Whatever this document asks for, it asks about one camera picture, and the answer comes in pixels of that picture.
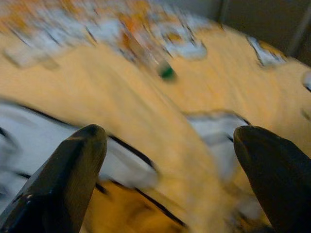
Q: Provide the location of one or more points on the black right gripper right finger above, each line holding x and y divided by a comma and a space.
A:
279, 179

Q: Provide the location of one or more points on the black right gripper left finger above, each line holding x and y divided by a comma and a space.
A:
63, 179

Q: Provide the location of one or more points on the yellow printed blanket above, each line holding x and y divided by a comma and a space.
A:
109, 80

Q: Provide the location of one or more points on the clear bottle with green cap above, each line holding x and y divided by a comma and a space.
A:
167, 71

